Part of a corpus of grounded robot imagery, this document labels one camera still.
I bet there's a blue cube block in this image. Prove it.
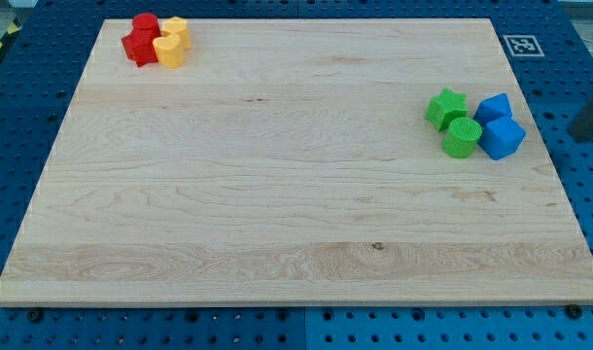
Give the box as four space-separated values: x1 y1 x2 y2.
478 118 526 160

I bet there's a blue triangle block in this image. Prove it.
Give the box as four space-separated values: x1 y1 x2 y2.
473 93 512 126

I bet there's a wooden board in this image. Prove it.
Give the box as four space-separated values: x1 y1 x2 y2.
0 18 593 308

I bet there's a green star block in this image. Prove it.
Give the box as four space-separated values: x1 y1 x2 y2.
425 87 469 132

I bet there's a green cylinder block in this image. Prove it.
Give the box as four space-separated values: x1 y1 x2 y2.
442 117 482 158

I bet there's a yellow heart block front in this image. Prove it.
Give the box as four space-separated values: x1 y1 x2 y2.
153 34 186 69

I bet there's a yellow heart block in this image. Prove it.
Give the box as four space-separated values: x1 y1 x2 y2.
161 17 192 50
153 34 186 69

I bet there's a yellow heart block rear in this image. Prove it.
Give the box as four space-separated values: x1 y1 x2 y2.
161 17 192 50

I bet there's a red star block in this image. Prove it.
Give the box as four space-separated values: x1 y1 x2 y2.
121 29 160 67

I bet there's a red cylinder block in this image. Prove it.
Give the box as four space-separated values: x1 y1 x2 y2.
132 13 160 36

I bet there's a white fiducial marker tag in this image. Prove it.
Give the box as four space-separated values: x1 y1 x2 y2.
503 34 544 57

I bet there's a dark grey robot stick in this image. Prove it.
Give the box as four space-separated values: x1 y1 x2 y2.
568 94 593 142

